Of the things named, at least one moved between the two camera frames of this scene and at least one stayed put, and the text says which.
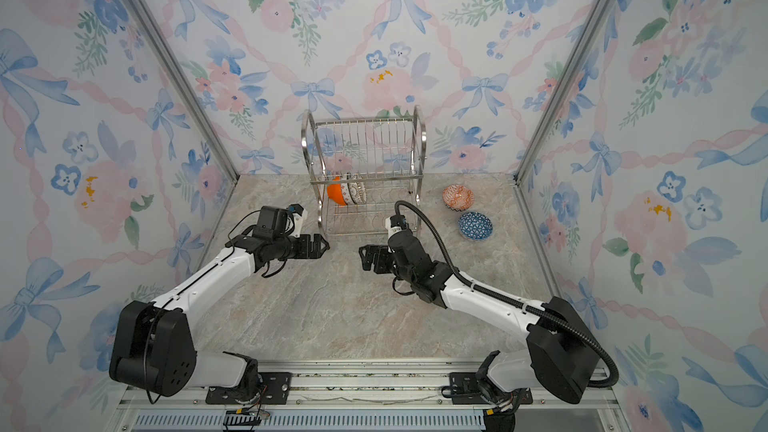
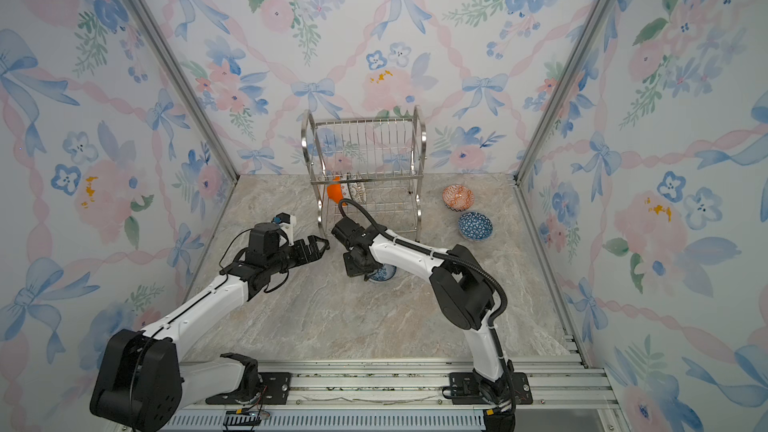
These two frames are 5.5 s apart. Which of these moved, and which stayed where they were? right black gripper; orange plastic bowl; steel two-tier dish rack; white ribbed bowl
Moved: right black gripper
Stayed: white ribbed bowl; steel two-tier dish rack; orange plastic bowl
